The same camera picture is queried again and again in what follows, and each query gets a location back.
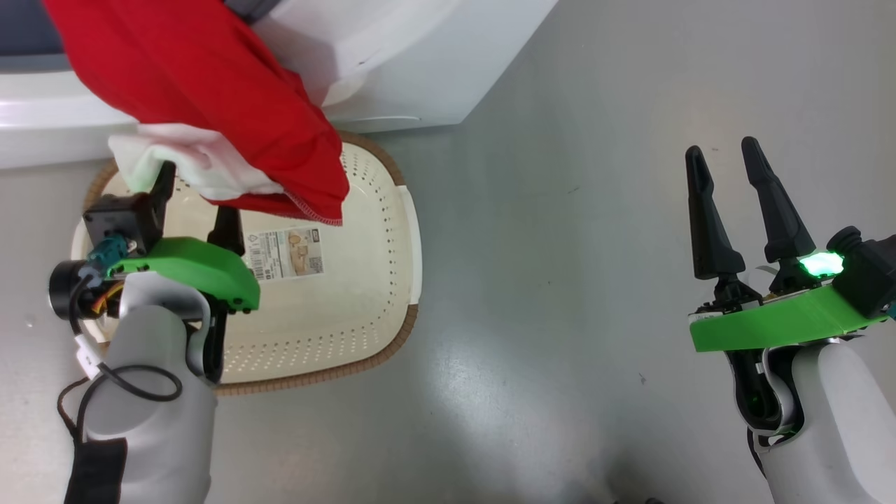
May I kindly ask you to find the thin black cable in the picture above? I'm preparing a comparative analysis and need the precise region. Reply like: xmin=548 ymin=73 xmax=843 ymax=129
xmin=56 ymin=274 xmax=184 ymax=504

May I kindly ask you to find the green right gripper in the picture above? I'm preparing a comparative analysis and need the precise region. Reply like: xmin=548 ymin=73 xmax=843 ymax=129
xmin=685 ymin=136 xmax=890 ymax=354

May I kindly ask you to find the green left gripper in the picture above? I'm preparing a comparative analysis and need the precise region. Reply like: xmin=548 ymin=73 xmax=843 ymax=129
xmin=105 ymin=161 xmax=262 ymax=384

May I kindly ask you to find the cream perforated basket brown rim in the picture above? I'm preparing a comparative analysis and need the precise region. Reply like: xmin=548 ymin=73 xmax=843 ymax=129
xmin=70 ymin=131 xmax=424 ymax=397

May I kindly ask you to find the red garment with white trim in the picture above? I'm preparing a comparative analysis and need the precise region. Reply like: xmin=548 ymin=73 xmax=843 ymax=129
xmin=42 ymin=0 xmax=351 ymax=227

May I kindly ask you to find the white product label sticker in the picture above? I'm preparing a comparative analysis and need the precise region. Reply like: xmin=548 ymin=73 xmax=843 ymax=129
xmin=241 ymin=227 xmax=325 ymax=283

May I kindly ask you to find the white front-load washing machine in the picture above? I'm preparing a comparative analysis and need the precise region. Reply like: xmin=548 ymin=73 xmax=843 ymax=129
xmin=0 ymin=0 xmax=559 ymax=170

